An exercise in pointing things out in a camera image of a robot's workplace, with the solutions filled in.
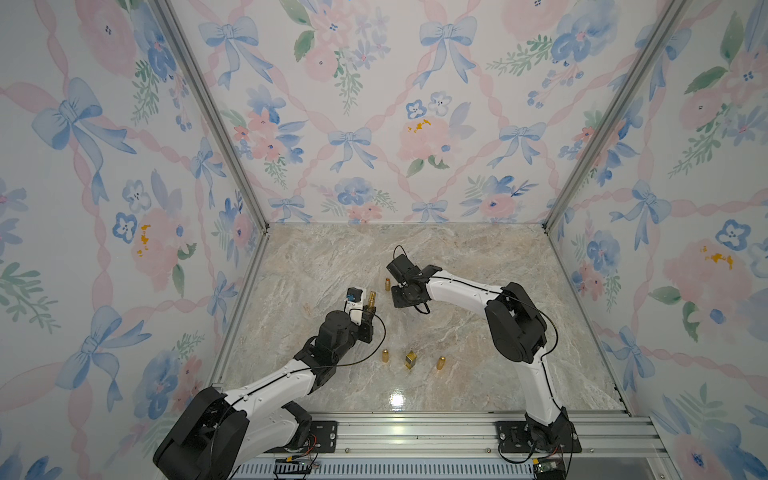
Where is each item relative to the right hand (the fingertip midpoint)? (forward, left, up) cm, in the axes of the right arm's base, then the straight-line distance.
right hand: (401, 297), depth 98 cm
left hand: (-9, +8, +11) cm, 16 cm away
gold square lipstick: (-21, -2, +4) cm, 22 cm away
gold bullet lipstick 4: (-22, -11, +2) cm, 25 cm away
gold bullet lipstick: (-9, +8, +14) cm, 18 cm away
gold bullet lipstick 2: (+4, +4, +3) cm, 6 cm away
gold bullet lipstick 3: (-19, +5, 0) cm, 20 cm away
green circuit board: (-44, -35, -5) cm, 57 cm away
